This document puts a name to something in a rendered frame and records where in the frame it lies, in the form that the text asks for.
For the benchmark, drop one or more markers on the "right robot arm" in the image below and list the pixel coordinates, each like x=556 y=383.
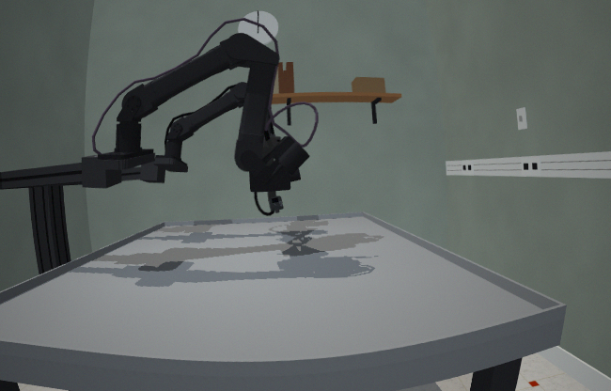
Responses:
x=145 y=99

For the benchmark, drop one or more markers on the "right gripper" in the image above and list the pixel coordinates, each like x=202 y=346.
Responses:
x=270 y=143

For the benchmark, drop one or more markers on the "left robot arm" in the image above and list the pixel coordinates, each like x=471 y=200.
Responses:
x=184 y=128

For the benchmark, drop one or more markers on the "grey table edge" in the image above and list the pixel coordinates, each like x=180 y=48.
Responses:
x=554 y=311

